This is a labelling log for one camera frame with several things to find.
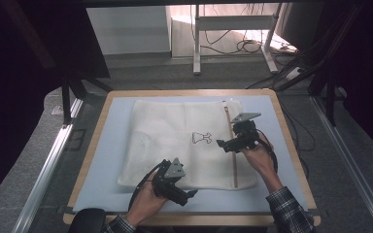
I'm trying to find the white power strip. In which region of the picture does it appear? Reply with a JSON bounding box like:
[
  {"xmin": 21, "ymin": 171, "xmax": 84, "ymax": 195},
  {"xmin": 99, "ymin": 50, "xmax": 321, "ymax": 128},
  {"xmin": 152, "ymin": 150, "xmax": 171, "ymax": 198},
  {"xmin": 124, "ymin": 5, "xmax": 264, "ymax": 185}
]
[{"xmin": 285, "ymin": 66, "xmax": 303, "ymax": 82}]

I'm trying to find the black floor cable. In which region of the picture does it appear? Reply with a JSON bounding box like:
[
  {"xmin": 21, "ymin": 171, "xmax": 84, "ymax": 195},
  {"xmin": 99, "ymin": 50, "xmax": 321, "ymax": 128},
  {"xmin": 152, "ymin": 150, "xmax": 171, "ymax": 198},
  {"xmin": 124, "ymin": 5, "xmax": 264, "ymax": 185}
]
[{"xmin": 280, "ymin": 100, "xmax": 317, "ymax": 181}]

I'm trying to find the light blue table mat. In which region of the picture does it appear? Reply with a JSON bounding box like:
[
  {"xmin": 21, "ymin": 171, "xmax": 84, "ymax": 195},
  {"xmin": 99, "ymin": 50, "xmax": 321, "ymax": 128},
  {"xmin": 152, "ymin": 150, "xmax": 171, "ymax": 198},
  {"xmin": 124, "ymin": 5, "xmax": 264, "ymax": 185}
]
[{"xmin": 72, "ymin": 94, "xmax": 309, "ymax": 215}]

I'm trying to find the wooden table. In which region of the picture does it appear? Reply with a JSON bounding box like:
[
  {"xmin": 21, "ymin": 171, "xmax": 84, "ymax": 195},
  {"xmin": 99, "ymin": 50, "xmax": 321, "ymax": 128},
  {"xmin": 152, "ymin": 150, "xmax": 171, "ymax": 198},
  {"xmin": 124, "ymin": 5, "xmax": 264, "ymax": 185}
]
[{"xmin": 62, "ymin": 88, "xmax": 322, "ymax": 227}]

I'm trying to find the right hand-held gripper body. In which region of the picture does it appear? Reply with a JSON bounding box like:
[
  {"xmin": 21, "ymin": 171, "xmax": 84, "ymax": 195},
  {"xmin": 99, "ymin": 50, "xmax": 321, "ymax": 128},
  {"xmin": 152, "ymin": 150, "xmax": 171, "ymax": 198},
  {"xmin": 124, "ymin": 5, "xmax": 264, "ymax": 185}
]
[{"xmin": 225, "ymin": 112, "xmax": 262, "ymax": 153}]

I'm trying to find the hand-held gripper cable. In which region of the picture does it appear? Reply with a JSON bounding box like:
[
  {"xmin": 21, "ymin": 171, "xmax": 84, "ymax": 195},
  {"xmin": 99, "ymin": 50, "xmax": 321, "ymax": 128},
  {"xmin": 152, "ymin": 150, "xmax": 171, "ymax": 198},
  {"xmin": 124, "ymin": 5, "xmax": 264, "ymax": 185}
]
[
  {"xmin": 127, "ymin": 161, "xmax": 164, "ymax": 212},
  {"xmin": 255, "ymin": 128, "xmax": 280, "ymax": 173}
]

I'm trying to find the white metal desk frame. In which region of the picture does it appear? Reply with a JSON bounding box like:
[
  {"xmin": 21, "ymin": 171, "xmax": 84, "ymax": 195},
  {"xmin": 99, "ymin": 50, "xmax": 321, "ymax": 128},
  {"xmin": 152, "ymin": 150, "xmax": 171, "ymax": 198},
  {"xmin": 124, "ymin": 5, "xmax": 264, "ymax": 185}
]
[{"xmin": 192, "ymin": 3, "xmax": 280, "ymax": 76}]

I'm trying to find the tangle of black floor cables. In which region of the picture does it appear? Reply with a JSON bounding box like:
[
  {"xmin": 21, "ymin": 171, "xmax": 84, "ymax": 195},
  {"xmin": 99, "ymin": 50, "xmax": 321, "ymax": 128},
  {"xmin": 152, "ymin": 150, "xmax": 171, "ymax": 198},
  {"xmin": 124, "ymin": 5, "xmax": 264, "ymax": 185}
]
[{"xmin": 200, "ymin": 4, "xmax": 275, "ymax": 55}]

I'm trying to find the left hand-held gripper cable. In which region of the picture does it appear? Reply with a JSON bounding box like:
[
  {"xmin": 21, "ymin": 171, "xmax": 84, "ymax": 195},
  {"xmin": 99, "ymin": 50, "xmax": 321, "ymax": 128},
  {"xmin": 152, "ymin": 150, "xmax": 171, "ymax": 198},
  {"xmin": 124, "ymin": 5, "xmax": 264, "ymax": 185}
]
[{"xmin": 127, "ymin": 161, "xmax": 164, "ymax": 212}]

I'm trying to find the black floor plate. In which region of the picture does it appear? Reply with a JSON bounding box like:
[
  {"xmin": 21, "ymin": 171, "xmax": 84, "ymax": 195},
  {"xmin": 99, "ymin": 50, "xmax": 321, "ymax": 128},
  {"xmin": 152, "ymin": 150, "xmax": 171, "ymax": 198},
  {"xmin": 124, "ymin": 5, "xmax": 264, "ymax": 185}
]
[{"xmin": 64, "ymin": 128, "xmax": 87, "ymax": 151}]

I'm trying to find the white cabinet panel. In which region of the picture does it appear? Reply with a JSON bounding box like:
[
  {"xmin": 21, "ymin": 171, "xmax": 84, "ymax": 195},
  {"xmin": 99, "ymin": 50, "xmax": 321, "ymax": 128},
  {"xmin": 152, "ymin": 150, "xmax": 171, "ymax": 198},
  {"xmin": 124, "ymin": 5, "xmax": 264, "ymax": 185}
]
[{"xmin": 85, "ymin": 6, "xmax": 173, "ymax": 56}]

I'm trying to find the white mesh laundry bag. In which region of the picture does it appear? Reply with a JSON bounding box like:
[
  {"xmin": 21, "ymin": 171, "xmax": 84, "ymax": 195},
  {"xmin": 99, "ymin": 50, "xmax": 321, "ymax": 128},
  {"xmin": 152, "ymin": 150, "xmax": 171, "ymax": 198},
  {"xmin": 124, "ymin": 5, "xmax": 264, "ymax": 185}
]
[{"xmin": 116, "ymin": 98, "xmax": 259, "ymax": 191}]

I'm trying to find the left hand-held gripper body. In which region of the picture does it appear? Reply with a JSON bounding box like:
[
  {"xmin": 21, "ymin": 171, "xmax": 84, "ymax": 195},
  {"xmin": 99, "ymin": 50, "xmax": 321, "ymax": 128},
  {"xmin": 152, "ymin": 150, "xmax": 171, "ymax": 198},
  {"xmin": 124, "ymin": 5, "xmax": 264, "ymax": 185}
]
[{"xmin": 152, "ymin": 157, "xmax": 188, "ymax": 207}]

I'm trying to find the black rounded object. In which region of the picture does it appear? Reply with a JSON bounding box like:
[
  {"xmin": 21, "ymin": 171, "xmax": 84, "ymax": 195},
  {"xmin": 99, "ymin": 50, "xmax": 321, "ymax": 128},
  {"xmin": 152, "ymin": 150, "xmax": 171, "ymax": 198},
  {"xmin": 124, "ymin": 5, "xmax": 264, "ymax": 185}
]
[{"xmin": 67, "ymin": 208, "xmax": 107, "ymax": 233}]

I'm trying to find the person's left hand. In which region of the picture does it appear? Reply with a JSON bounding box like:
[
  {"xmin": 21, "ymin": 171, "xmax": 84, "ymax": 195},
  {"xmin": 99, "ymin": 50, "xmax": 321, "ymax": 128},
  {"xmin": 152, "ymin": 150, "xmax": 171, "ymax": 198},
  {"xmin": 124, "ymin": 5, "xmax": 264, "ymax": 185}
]
[{"xmin": 124, "ymin": 179, "xmax": 169, "ymax": 227}]

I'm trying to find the black metal stand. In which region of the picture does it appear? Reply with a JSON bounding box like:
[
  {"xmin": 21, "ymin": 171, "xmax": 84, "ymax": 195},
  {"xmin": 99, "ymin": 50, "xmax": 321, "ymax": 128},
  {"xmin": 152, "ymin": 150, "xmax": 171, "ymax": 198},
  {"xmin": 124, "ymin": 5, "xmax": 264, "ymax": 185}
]
[
  {"xmin": 307, "ymin": 62, "xmax": 348, "ymax": 128},
  {"xmin": 60, "ymin": 74, "xmax": 113, "ymax": 126}
]

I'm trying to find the aluminium floor rail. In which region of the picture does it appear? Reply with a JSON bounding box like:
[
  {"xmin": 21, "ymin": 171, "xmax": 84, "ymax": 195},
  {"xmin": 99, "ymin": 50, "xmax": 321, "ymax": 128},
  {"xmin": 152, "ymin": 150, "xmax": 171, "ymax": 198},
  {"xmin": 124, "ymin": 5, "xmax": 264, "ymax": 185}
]
[
  {"xmin": 309, "ymin": 95, "xmax": 373, "ymax": 233},
  {"xmin": 12, "ymin": 97, "xmax": 85, "ymax": 233}
]

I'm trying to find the right hand-held gripper cable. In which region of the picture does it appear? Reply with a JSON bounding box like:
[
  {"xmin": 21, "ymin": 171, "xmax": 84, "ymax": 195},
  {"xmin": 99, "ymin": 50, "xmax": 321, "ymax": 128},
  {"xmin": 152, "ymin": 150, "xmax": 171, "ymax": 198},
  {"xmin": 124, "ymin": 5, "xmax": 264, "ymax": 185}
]
[{"xmin": 255, "ymin": 128, "xmax": 280, "ymax": 173}]

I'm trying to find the person's right hand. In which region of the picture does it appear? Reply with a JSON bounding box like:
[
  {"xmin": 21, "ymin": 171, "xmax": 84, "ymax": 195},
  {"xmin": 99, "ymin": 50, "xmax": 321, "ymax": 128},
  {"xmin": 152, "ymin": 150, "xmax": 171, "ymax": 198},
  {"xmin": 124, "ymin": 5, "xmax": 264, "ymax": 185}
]
[{"xmin": 241, "ymin": 133, "xmax": 285, "ymax": 195}]

